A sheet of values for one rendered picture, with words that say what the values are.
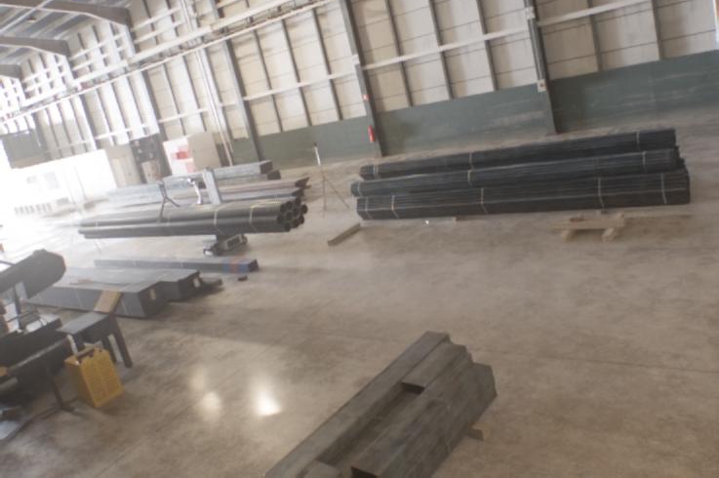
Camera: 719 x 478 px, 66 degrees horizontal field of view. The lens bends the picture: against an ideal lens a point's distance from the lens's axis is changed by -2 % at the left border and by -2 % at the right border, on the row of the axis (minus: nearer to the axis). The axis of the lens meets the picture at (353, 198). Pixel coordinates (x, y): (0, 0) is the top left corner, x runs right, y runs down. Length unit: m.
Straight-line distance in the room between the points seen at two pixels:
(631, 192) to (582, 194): 0.73
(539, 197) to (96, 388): 7.10
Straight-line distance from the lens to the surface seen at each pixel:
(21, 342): 9.20
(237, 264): 10.73
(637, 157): 9.51
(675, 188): 9.38
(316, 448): 4.39
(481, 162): 10.74
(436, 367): 4.92
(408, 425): 4.33
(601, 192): 9.57
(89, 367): 7.40
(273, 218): 8.17
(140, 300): 9.74
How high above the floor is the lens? 2.96
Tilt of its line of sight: 12 degrees down
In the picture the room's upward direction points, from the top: 14 degrees counter-clockwise
